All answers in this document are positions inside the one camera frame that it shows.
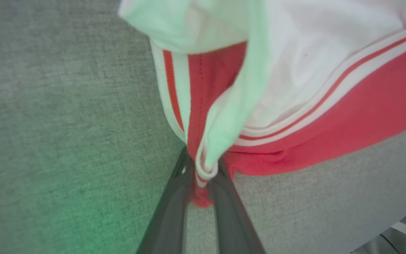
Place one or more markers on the red and white shirt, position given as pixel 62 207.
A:
pixel 330 70

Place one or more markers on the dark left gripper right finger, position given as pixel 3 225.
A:
pixel 233 222

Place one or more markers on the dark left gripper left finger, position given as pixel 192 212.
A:
pixel 169 218

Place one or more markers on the grey fabric sofa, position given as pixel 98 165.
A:
pixel 65 123

